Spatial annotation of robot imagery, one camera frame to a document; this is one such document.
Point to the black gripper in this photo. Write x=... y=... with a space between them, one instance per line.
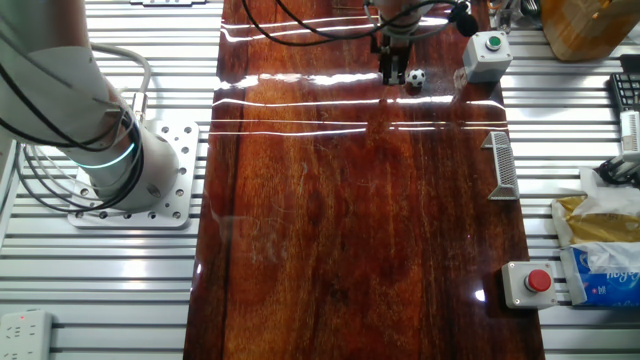
x=392 y=49

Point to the small black-white soccer ball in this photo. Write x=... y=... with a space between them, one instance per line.
x=416 y=77

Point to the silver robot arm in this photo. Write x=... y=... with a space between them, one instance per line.
x=50 y=90

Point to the black foam ball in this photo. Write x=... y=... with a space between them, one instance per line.
x=467 y=24

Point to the grey box green button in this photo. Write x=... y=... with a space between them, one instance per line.
x=487 y=57

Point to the glossy brown wooden board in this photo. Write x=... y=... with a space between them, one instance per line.
x=350 y=225

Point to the brown cardboard box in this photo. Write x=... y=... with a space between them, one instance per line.
x=585 y=25

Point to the black keyboard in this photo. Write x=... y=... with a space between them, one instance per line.
x=626 y=92

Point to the grey box red button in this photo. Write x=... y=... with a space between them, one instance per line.
x=527 y=285

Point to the gold plastic wrapper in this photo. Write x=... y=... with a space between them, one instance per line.
x=600 y=225

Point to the blue tissue pack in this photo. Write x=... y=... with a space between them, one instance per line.
x=605 y=290

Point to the white power strip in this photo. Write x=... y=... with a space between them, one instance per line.
x=25 y=335

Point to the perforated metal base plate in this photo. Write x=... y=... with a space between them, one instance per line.
x=175 y=200

